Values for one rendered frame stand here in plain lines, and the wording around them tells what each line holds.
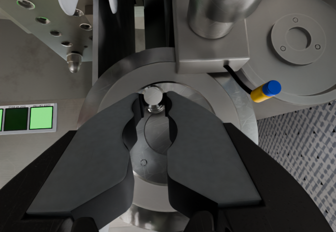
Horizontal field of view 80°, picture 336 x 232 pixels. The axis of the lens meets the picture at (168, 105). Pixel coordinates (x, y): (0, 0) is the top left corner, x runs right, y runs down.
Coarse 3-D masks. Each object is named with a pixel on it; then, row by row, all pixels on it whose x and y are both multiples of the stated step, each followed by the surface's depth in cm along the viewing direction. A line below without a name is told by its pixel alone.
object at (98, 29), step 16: (96, 0) 19; (96, 16) 19; (112, 16) 24; (128, 16) 37; (96, 32) 19; (112, 32) 24; (128, 32) 36; (96, 48) 18; (112, 48) 24; (128, 48) 35; (96, 64) 18; (112, 64) 23; (96, 80) 18
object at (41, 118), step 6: (36, 108) 49; (42, 108) 49; (48, 108) 49; (36, 114) 49; (42, 114) 49; (48, 114) 49; (30, 120) 48; (36, 120) 48; (42, 120) 48; (48, 120) 48; (30, 126) 48; (36, 126) 48; (42, 126) 48; (48, 126) 48
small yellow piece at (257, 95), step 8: (232, 72) 14; (240, 80) 14; (272, 80) 11; (248, 88) 14; (256, 88) 12; (264, 88) 11; (272, 88) 11; (280, 88) 11; (256, 96) 12; (264, 96) 12; (272, 96) 12
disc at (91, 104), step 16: (160, 48) 18; (128, 64) 17; (144, 64) 17; (112, 80) 17; (224, 80) 17; (96, 96) 17; (240, 96) 17; (80, 112) 17; (240, 112) 17; (256, 128) 16; (144, 208) 15; (144, 224) 15; (160, 224) 15; (176, 224) 15
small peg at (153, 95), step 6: (144, 90) 12; (150, 90) 12; (156, 90) 12; (162, 90) 12; (144, 96) 12; (150, 96) 12; (156, 96) 12; (162, 96) 12; (144, 102) 12; (150, 102) 12; (156, 102) 12; (162, 102) 12; (150, 108) 12; (156, 108) 12; (162, 108) 14
